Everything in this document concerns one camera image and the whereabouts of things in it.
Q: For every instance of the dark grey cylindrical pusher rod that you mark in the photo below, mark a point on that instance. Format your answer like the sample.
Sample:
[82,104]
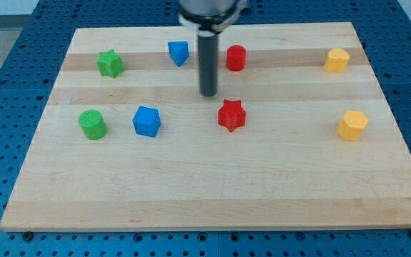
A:
[208,63]

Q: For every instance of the red star block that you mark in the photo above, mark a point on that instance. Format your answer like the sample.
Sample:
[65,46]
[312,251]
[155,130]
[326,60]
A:
[232,115]

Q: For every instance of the green star block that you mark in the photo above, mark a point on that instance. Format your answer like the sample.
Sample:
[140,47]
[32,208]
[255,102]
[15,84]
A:
[109,63]

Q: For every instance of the yellow hexagon block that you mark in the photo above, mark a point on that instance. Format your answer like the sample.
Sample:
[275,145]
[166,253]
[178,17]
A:
[352,125]

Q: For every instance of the blue triangle block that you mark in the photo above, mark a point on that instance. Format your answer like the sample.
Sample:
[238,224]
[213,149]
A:
[178,52]

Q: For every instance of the red cylinder block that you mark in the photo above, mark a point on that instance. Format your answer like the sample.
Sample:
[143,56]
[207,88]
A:
[236,58]

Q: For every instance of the blue cube block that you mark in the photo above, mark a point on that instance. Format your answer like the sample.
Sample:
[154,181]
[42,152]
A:
[147,121]

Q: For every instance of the yellow heart block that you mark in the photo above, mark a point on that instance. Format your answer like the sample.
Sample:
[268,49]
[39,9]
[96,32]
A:
[337,60]

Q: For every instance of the light wooden board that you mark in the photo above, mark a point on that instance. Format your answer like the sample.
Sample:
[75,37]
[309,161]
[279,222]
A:
[286,169]

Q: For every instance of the green cylinder block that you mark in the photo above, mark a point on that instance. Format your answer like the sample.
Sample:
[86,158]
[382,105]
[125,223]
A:
[92,124]

